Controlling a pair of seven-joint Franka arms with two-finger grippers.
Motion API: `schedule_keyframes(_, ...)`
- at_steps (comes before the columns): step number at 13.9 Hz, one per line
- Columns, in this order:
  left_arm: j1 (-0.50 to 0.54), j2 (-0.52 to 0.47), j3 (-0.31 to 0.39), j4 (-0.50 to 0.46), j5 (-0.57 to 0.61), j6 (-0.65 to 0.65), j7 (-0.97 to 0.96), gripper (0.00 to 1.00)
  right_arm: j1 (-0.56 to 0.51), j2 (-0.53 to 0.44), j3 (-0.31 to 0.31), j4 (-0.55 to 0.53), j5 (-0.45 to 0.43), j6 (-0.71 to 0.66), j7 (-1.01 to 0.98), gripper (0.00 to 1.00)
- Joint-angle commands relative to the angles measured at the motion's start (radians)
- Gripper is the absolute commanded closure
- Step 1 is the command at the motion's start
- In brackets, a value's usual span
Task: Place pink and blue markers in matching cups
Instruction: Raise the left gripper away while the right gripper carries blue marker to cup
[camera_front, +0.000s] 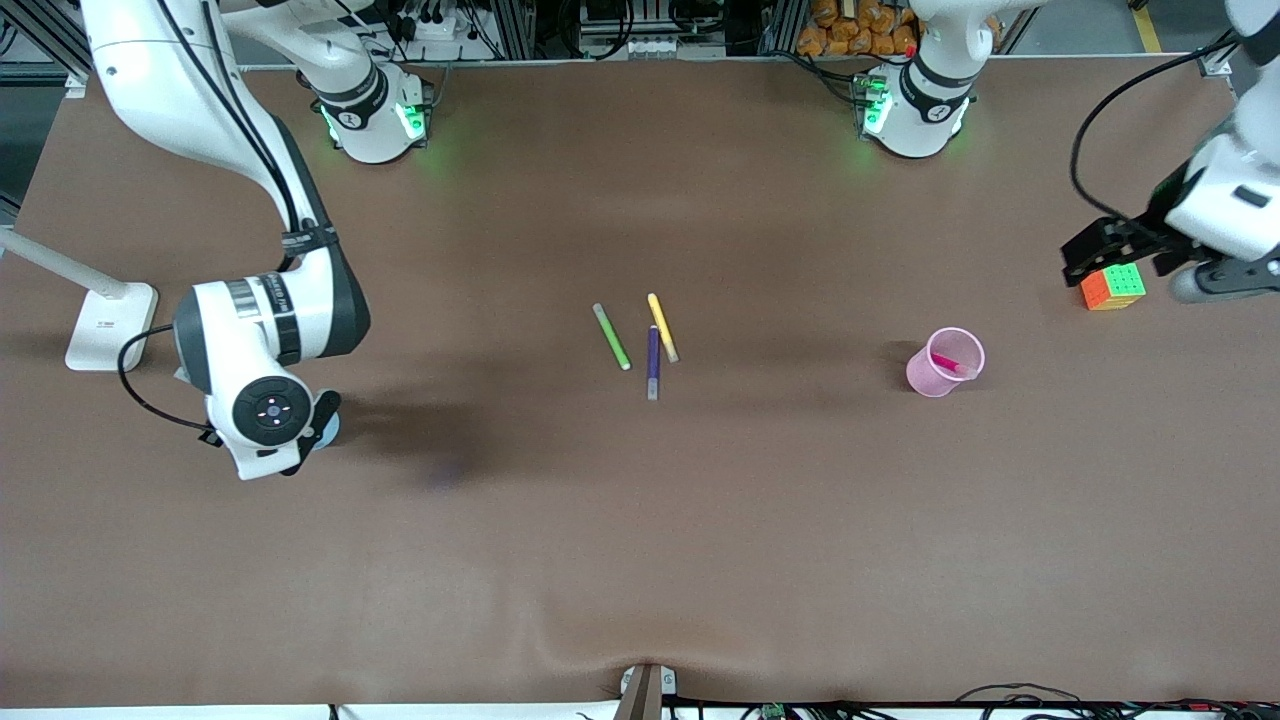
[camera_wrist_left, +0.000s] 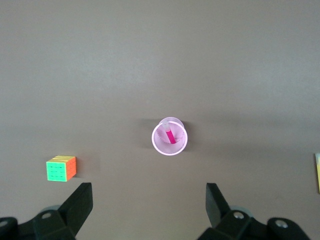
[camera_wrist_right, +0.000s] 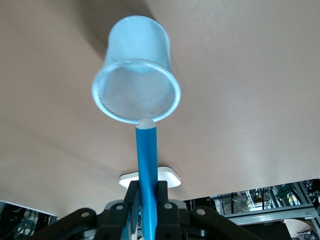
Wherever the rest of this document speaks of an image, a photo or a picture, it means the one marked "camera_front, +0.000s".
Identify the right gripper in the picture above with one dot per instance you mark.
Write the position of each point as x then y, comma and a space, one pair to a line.
211, 438

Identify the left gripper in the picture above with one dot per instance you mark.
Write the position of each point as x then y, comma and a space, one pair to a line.
1163, 207

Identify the pink marker pen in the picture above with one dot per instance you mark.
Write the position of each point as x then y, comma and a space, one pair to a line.
948, 364

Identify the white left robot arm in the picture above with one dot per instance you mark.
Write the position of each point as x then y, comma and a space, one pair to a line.
925, 90

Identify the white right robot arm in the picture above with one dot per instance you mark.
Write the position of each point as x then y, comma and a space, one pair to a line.
170, 80

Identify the colourful puzzle cube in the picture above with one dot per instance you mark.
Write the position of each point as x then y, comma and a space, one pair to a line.
1115, 288

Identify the light blue plastic cup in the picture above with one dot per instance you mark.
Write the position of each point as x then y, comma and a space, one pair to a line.
334, 435

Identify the white desk lamp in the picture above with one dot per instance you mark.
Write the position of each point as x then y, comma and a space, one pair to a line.
110, 330

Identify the pink plastic cup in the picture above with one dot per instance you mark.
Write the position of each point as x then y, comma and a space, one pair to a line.
925, 378

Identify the orange lumpy objects pile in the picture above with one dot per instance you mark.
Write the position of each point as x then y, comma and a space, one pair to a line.
850, 30

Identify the green marker pen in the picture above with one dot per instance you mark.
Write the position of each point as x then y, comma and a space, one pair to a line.
611, 337

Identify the purple marker pen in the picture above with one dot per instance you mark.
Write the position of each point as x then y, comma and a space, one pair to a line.
653, 370

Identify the yellow marker pen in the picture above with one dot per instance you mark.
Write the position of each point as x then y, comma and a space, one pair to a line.
661, 325

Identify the white power strip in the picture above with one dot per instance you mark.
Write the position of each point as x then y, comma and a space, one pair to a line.
654, 46

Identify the aluminium frame profile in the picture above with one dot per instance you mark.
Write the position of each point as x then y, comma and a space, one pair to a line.
1217, 64

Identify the metal table edge bracket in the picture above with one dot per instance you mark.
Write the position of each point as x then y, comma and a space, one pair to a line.
645, 695

